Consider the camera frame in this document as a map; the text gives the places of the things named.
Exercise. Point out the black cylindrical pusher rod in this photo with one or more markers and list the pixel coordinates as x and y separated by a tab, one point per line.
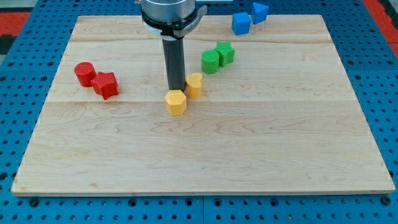
175	64

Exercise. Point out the yellow heart block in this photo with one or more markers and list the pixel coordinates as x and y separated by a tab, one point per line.
194	84

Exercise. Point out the blue cube block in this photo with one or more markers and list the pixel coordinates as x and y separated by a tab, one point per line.
241	23

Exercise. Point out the green cylinder block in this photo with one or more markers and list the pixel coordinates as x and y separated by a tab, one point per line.
210	61

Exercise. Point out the yellow hexagon block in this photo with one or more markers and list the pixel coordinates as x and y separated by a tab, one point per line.
175	102

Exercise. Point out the green star block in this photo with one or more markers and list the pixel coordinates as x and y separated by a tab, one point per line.
225	52

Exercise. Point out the red star block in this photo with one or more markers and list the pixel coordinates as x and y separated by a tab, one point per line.
105	84

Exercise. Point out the red cylinder block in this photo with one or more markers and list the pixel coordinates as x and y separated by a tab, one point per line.
85	73

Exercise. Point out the blue triangle block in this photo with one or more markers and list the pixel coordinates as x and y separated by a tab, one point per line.
259	12

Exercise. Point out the light wooden board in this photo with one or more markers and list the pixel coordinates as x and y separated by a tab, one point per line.
282	119

